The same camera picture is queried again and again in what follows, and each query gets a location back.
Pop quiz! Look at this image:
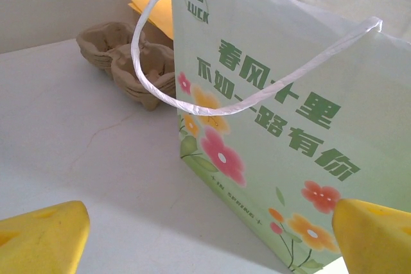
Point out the stack of cardboard cup carriers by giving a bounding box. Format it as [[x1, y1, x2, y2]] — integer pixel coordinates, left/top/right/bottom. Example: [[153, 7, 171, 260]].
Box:
[[76, 22, 177, 112]]

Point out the stack of yellow napkins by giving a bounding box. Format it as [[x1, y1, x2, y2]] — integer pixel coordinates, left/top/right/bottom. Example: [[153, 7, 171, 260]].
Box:
[[127, 0, 175, 41]]

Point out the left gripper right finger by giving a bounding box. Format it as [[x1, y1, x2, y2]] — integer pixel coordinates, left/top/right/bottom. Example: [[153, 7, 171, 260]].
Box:
[[331, 198, 411, 274]]

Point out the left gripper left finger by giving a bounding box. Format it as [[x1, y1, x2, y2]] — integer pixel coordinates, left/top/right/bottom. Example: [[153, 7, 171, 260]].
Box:
[[0, 200, 91, 274]]

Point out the floral white paper bag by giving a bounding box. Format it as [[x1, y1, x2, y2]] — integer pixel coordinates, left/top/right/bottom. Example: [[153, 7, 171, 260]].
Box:
[[130, 0, 411, 274]]

